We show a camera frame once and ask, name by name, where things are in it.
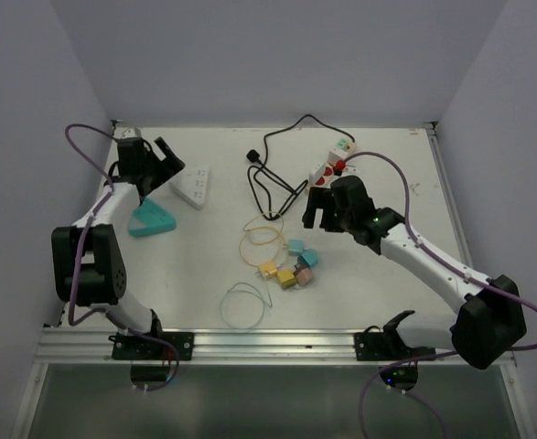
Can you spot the teal charger plug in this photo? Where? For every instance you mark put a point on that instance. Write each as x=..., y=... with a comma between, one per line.
x=308, y=258
x=295, y=247

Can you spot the white triangular power socket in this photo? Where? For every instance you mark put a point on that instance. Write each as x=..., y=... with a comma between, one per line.
x=192, y=185

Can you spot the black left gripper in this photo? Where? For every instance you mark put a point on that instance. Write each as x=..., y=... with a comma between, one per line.
x=169, y=166

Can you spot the pink charger plug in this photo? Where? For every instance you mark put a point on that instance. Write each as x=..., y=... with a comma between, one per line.
x=304, y=276

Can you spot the aluminium table edge rail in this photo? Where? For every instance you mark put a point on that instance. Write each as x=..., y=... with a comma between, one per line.
x=201, y=278

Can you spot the yellow charger plug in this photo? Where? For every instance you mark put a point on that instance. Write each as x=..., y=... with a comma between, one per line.
x=267, y=270
x=285, y=278

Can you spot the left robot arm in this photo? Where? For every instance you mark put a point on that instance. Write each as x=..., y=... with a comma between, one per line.
x=90, y=274

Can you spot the right wrist camera red mount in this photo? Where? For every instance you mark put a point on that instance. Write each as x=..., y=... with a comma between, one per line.
x=339, y=168

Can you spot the beige power strip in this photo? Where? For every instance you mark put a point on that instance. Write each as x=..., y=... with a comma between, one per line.
x=329, y=176

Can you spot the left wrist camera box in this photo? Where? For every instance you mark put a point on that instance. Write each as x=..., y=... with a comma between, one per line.
x=131, y=132

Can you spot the green charger on beige strip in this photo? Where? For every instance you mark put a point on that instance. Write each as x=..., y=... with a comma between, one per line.
x=344, y=145

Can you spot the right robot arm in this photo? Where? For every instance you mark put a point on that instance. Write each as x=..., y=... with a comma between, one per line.
x=486, y=318

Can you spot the white charger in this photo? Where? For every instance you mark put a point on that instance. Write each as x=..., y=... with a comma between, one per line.
x=336, y=154
x=316, y=173

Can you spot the teal triangular power socket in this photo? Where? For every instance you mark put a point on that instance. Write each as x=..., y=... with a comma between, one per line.
x=150, y=219

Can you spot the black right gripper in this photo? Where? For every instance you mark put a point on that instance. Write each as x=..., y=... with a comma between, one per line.
x=320, y=198

